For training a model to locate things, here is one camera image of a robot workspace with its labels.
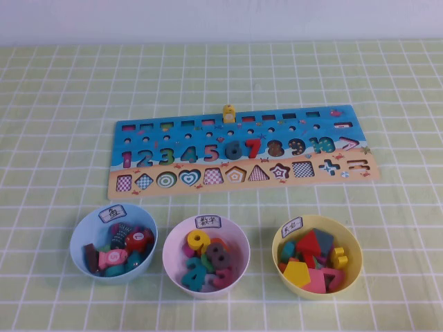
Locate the dark blue number six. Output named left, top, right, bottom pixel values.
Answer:
left=224, top=140, right=247, bottom=162

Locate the blue number shape puzzle board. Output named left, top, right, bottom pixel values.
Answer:
left=106, top=104, right=381, bottom=201

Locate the pink bowl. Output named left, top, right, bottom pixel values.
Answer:
left=161, top=214, right=251, bottom=300

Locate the teal shape piece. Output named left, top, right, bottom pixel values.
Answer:
left=280, top=240, right=297, bottom=264

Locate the red fish piece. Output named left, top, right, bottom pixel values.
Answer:
left=123, top=228, right=156, bottom=253

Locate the red triangle piece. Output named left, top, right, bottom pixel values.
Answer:
left=295, top=230, right=323, bottom=257

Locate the dark striped fish piece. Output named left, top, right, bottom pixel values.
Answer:
left=107, top=223, right=134, bottom=248

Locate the grey blue trapezoid piece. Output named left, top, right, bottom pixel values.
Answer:
left=312, top=228, right=336, bottom=257

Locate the yellow pentagon piece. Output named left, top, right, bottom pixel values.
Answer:
left=282, top=261, right=311, bottom=287

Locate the pink fish piece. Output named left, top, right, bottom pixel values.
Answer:
left=98, top=249, right=129, bottom=270

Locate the yellow equals sign piece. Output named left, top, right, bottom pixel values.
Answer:
left=328, top=246, right=349, bottom=270

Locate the light blue bowl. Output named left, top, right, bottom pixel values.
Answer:
left=69, top=203, right=159, bottom=285

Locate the yellow bowl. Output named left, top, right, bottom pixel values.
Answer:
left=271, top=214, right=363, bottom=301

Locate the brown fish piece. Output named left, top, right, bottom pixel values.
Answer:
left=82, top=243, right=101, bottom=274

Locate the red number seven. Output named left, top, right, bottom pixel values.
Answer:
left=244, top=138, right=262, bottom=160

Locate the white label with two characters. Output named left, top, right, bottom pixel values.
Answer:
left=195, top=214, right=222, bottom=230

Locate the yellow number nine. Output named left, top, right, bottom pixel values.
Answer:
left=186, top=230, right=211, bottom=257

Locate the brown number eight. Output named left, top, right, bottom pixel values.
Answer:
left=206, top=241, right=232, bottom=270

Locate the white label with faint writing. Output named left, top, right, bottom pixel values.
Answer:
left=280, top=216, right=305, bottom=238

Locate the magenta number three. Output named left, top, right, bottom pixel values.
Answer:
left=211, top=266, right=235, bottom=288

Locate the teal number four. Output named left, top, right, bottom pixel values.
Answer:
left=182, top=256, right=213, bottom=291

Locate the white label with one character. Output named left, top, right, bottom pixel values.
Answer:
left=98, top=205, right=129, bottom=224

